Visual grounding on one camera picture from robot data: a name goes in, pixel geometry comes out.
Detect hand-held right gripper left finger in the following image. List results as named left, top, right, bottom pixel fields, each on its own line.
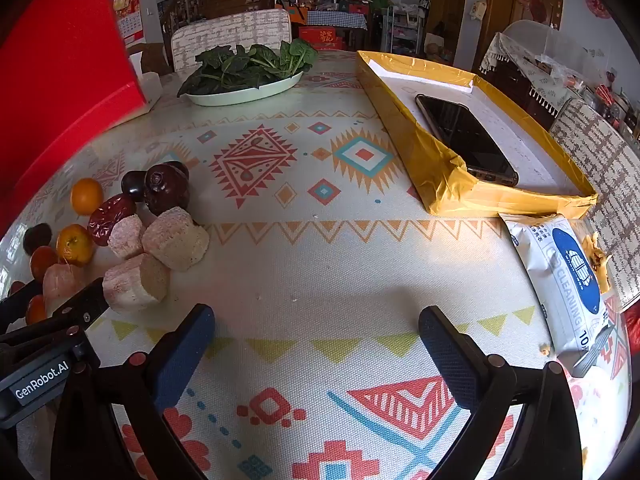
left=52, top=304, right=216, bottom=480

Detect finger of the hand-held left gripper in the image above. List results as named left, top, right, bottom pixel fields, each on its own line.
left=0, top=280, right=44, bottom=333
left=52, top=277, right=109, bottom=331

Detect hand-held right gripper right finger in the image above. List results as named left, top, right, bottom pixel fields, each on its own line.
left=417, top=306, right=598, bottom=480

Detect orange mandarin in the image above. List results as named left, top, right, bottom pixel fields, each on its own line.
left=25, top=294, right=48, bottom=325
left=70, top=177, right=104, bottom=215
left=30, top=246, right=58, bottom=281
left=56, top=224, right=95, bottom=267

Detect peeled sugarcane piece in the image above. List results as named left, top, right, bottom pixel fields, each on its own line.
left=42, top=263, right=86, bottom=311
left=102, top=253, right=171, bottom=313
left=141, top=208, right=210, bottom=272

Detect beige cake chunk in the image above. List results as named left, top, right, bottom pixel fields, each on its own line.
left=107, top=214, right=147, bottom=260

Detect red cardboard tray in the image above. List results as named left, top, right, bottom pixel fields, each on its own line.
left=0, top=0, right=151, bottom=239

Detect white wet wipes pack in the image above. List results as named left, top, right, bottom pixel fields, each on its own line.
left=498, top=212, right=623, bottom=378

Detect yellow snack wrapper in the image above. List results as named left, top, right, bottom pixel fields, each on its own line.
left=580, top=232, right=614, bottom=293

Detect yellow taped cardboard box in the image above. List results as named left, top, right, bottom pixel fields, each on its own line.
left=356, top=50, right=598, bottom=217

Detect black smartphone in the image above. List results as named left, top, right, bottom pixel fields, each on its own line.
left=415, top=93, right=520, bottom=187

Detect white tissue box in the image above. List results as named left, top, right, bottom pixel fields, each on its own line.
left=127, top=52, right=163, bottom=113

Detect chair with patterned cover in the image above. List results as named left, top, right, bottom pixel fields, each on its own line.
left=550, top=97, right=640, bottom=311
left=170, top=8, right=293, bottom=73

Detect brown wooden chair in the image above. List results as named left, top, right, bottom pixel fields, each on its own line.
left=130, top=42, right=173, bottom=76

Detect pale green plate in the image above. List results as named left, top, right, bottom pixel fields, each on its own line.
left=177, top=71, right=305, bottom=107

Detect leafy green vegetables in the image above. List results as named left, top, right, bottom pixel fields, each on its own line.
left=179, top=42, right=319, bottom=97

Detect side table with fringed cloth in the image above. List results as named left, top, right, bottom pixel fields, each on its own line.
left=479, top=32, right=586, bottom=126

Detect table with checkered cloth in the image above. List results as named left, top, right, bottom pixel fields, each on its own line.
left=305, top=9, right=368, bottom=51

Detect red wall calendar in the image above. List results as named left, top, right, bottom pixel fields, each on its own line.
left=112, top=0, right=146, bottom=46

